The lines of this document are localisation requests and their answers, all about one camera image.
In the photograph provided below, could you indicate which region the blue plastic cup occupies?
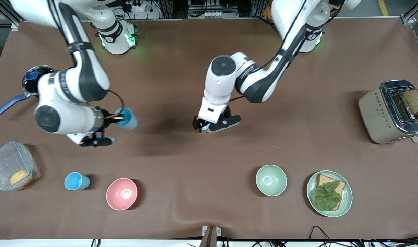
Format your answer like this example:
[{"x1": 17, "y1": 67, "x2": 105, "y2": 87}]
[
  {"x1": 64, "y1": 172, "x2": 91, "y2": 191},
  {"x1": 114, "y1": 107, "x2": 139, "y2": 130}
]

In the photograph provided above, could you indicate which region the pink bowl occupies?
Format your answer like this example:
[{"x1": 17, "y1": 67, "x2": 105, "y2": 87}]
[{"x1": 106, "y1": 178, "x2": 138, "y2": 211}]

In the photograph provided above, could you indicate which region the glass lid blue knob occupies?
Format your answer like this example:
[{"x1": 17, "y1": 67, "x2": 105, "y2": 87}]
[{"x1": 22, "y1": 65, "x2": 55, "y2": 95}]

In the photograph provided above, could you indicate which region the pale green bowl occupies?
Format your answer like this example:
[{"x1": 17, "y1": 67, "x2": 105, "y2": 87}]
[{"x1": 256, "y1": 165, "x2": 288, "y2": 197}]

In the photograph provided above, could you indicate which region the orange round food piece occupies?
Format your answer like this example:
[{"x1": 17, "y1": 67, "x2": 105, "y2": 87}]
[{"x1": 10, "y1": 170, "x2": 33, "y2": 188}]

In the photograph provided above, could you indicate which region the clear plastic food container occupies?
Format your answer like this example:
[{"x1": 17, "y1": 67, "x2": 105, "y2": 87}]
[{"x1": 0, "y1": 141, "x2": 41, "y2": 192}]

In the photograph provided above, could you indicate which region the white power strip with plugs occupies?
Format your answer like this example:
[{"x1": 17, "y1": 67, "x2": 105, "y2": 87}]
[{"x1": 121, "y1": 0, "x2": 149, "y2": 13}]

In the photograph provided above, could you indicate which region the green lettuce leaf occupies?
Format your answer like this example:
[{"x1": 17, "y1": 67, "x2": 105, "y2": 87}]
[{"x1": 314, "y1": 181, "x2": 342, "y2": 212}]

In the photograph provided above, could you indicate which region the brown bread slice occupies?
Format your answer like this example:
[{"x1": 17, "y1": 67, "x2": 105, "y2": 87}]
[{"x1": 315, "y1": 174, "x2": 346, "y2": 211}]

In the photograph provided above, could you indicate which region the pale green plate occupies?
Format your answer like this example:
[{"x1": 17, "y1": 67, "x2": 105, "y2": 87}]
[{"x1": 306, "y1": 170, "x2": 353, "y2": 218}]

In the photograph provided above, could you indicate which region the beige chrome toaster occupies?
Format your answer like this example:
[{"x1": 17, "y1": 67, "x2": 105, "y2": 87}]
[{"x1": 358, "y1": 80, "x2": 418, "y2": 145}]

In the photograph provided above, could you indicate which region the brown toast slice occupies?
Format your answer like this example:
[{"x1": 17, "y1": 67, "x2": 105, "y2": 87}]
[{"x1": 402, "y1": 88, "x2": 418, "y2": 116}]

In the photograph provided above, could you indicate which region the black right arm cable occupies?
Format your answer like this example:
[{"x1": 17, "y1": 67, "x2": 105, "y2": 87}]
[{"x1": 48, "y1": 0, "x2": 126, "y2": 112}]

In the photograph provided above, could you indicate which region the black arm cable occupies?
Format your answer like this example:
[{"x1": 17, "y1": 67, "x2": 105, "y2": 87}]
[
  {"x1": 229, "y1": 0, "x2": 345, "y2": 103},
  {"x1": 48, "y1": 0, "x2": 126, "y2": 112}
]

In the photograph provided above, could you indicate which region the black pot blue handle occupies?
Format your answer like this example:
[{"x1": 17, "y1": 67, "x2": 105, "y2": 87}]
[{"x1": 0, "y1": 65, "x2": 56, "y2": 118}]

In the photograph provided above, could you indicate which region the metal table edge bracket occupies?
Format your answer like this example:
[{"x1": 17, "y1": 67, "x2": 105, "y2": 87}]
[{"x1": 199, "y1": 225, "x2": 222, "y2": 247}]

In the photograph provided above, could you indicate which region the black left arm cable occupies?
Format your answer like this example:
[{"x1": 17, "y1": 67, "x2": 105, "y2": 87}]
[{"x1": 229, "y1": 0, "x2": 345, "y2": 103}]

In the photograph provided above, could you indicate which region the aluminium frame profile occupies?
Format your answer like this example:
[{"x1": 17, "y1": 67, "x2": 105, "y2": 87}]
[
  {"x1": 0, "y1": 0, "x2": 24, "y2": 31},
  {"x1": 400, "y1": 0, "x2": 418, "y2": 25}
]

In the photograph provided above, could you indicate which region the black looped floor cable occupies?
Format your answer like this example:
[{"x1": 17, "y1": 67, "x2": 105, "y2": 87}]
[{"x1": 309, "y1": 225, "x2": 336, "y2": 247}]

